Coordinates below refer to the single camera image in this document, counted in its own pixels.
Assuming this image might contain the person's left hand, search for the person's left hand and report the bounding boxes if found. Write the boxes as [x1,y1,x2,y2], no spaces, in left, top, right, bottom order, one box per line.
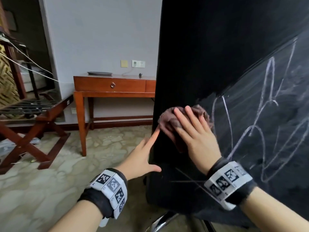
[116,125,162,181]

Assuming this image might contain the person's right hand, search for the person's right hand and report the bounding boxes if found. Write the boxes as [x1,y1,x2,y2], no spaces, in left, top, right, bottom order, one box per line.
[173,105,222,176]

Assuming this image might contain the brown cleaning cloth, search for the brown cleaning cloth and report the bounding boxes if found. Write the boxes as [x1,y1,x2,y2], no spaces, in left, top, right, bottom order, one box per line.
[157,104,216,154]

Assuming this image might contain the black leather chair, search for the black leather chair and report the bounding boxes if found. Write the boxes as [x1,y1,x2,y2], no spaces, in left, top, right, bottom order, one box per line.
[145,0,309,232]

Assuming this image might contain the dark wooden baseboard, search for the dark wooden baseboard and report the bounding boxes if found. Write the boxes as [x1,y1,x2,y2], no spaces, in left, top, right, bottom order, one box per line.
[64,119,155,131]

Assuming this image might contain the black wristband with marker tags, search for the black wristband with marker tags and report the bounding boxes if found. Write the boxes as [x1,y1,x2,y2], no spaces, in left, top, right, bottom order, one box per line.
[77,168,129,219]
[204,157,258,211]

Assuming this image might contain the red wooden table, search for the red wooden table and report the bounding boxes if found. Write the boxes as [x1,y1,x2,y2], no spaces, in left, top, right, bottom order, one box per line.
[73,74,157,157]

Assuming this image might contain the white bag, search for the white bag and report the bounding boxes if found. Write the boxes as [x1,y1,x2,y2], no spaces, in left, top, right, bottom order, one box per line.
[20,66,48,92]

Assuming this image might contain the white paper sheet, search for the white paper sheet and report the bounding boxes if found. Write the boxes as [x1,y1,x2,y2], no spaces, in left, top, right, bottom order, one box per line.
[0,139,15,157]

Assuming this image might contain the wooden folding luggage rack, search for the wooden folding luggage rack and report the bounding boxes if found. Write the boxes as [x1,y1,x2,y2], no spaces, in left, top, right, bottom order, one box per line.
[0,34,41,100]

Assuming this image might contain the gold lattice screen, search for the gold lattice screen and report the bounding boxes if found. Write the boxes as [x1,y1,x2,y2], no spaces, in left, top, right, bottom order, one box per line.
[0,43,22,113]

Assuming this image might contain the red wooden rack black straps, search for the red wooden rack black straps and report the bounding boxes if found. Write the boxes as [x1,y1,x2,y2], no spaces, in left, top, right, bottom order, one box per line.
[0,93,74,176]

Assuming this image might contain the long white cable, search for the long white cable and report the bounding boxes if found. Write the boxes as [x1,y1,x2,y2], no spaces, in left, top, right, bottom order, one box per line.
[0,34,74,84]

